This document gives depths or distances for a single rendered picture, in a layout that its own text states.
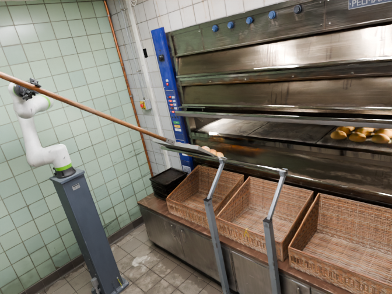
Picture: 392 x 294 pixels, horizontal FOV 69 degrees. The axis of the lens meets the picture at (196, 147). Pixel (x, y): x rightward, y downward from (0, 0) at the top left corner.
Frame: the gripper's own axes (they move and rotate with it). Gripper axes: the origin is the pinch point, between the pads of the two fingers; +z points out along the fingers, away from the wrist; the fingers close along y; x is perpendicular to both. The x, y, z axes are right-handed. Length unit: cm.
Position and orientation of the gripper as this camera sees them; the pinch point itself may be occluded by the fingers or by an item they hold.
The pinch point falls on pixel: (35, 88)
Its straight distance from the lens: 176.7
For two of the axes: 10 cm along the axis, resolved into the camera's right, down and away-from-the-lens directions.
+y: -2.8, 9.5, -1.0
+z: 6.9, 1.3, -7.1
